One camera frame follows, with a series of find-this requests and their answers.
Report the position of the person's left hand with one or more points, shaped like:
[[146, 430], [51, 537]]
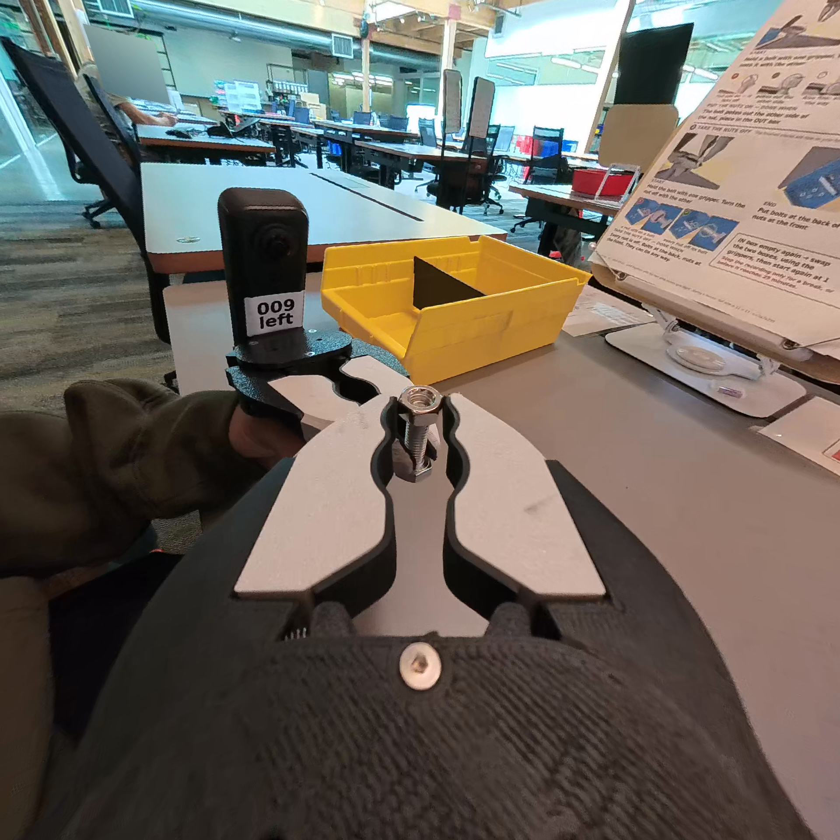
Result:
[[269, 439]]

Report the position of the black board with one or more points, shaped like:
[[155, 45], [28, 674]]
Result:
[[653, 62]]

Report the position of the person's dark pants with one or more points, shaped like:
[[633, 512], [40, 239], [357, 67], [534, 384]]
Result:
[[111, 630]]

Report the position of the printed instruction board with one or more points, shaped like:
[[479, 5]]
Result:
[[741, 197]]

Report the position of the white paper sheet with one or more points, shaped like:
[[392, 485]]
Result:
[[600, 312], [800, 433]]

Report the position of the grey desk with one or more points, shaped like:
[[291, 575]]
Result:
[[656, 492]]

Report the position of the white board stand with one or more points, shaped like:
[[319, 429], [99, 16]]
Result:
[[761, 394]]

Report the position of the wooden office desk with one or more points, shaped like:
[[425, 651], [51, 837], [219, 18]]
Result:
[[558, 197], [210, 139]]

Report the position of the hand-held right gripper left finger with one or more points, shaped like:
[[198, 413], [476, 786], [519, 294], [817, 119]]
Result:
[[321, 512]]

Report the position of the red plastic bin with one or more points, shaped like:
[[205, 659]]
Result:
[[594, 182]]

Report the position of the clear acrylic stand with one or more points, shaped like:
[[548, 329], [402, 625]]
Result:
[[622, 180]]

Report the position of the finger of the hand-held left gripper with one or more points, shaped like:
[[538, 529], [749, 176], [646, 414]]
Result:
[[318, 400], [371, 373]]

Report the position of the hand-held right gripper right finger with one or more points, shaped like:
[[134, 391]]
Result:
[[518, 518]]

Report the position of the person's left forearm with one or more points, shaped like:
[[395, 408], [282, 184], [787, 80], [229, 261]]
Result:
[[118, 459]]

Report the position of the yellow plastic bin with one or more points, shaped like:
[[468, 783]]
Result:
[[472, 334]]

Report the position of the black office chair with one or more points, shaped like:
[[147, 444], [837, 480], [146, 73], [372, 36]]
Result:
[[65, 131]]

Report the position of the white wood-edged table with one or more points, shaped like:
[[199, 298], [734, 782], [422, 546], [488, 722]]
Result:
[[262, 197]]

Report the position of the silver hex bolt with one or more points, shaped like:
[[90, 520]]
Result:
[[417, 439]]

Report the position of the beige cardboard panel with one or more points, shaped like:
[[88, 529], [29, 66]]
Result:
[[640, 136]]

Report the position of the silver hex nut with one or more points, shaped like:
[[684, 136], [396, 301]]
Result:
[[420, 401]]

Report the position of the black bin divider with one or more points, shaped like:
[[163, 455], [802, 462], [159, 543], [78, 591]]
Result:
[[438, 289]]

